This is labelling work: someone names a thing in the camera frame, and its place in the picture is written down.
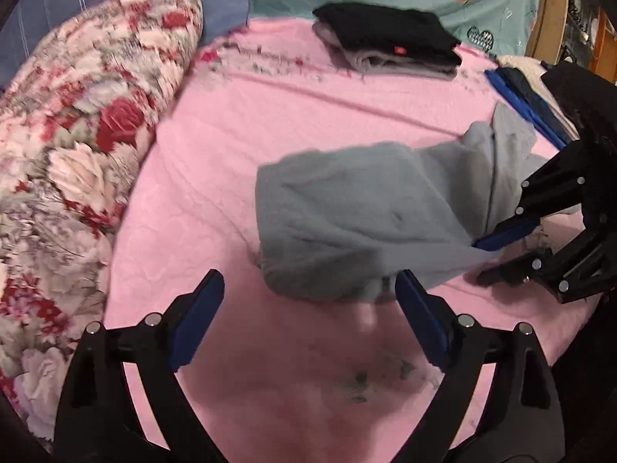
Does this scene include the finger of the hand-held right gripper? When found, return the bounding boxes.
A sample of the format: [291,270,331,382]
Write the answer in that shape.
[474,141,595,252]
[476,212,617,306]

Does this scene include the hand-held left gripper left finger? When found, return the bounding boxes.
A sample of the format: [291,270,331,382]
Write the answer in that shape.
[52,269,227,463]

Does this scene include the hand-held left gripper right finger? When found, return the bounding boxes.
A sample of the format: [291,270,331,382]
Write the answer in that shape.
[394,270,566,463]

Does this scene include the light grey folded pants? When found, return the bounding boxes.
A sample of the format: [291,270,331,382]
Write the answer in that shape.
[313,22,459,82]

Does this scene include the black folded pants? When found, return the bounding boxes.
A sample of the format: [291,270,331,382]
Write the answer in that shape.
[312,2,462,66]

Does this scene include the dark navy garment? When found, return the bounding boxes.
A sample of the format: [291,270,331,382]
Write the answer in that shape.
[496,65,582,140]

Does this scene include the pile of blue and white clothes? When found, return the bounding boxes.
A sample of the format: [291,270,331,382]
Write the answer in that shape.
[484,70,567,150]

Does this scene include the pink bed sheet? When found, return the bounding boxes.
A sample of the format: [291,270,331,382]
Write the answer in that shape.
[103,19,603,463]

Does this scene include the floral quilt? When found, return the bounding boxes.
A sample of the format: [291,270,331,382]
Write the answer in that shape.
[0,0,204,444]

